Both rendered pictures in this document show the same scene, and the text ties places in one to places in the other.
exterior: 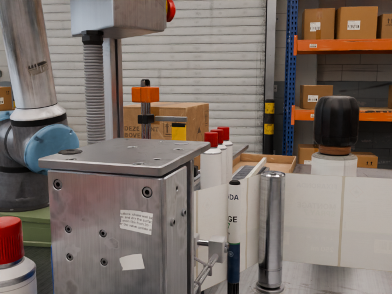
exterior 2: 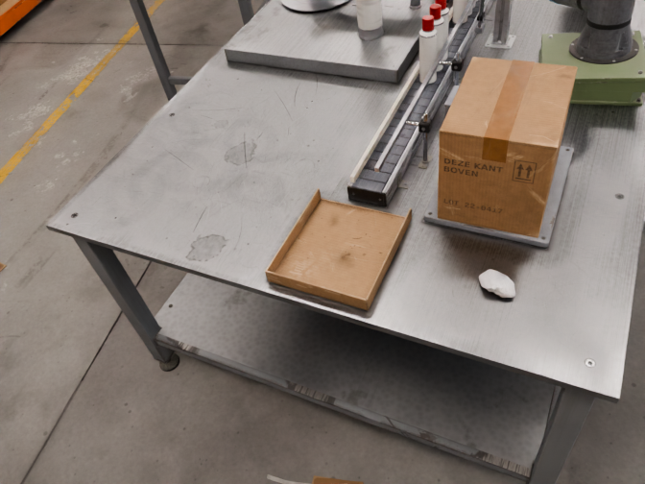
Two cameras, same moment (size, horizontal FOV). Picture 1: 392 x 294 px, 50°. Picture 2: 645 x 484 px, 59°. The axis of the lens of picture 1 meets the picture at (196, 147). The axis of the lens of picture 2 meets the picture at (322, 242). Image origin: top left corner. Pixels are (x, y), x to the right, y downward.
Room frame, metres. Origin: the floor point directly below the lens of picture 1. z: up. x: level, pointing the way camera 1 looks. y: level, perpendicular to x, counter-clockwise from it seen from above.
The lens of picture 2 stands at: (2.68, -0.08, 1.89)
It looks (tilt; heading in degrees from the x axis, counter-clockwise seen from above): 47 degrees down; 195
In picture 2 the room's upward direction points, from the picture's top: 11 degrees counter-clockwise
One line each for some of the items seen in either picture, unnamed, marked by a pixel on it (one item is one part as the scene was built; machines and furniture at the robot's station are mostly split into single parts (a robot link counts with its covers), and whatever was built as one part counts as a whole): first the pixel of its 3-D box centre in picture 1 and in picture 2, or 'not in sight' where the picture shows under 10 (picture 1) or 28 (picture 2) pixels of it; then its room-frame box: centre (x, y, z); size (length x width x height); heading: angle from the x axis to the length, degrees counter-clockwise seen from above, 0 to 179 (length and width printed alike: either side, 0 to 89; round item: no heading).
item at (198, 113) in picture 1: (168, 140); (504, 145); (1.57, 0.11, 0.99); 0.30 x 0.24 x 0.27; 164
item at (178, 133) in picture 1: (178, 137); not in sight; (0.83, 0.03, 1.09); 0.03 x 0.01 x 0.06; 72
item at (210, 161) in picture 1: (210, 174); (440, 29); (0.99, -0.04, 0.98); 0.05 x 0.05 x 0.20
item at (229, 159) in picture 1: (223, 164); (427, 50); (1.12, -0.07, 0.98); 0.05 x 0.05 x 0.20
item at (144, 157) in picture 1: (133, 152); not in sight; (0.38, 0.06, 1.14); 0.14 x 0.11 x 0.01; 162
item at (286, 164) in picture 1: (262, 164); (341, 244); (1.77, -0.28, 0.85); 0.30 x 0.26 x 0.04; 162
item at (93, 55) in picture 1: (94, 97); not in sight; (0.69, 0.17, 1.18); 0.04 x 0.04 x 0.21
